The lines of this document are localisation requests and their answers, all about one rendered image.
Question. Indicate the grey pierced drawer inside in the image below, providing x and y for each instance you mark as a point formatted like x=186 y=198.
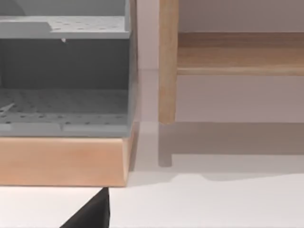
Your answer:
x=64 y=78

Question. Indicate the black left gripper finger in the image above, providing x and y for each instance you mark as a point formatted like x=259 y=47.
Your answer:
x=96 y=210

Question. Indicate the pale wooden drawer front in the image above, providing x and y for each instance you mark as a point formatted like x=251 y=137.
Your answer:
x=61 y=161

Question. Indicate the wooden open shelf unit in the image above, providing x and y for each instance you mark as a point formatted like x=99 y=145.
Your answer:
x=213 y=57

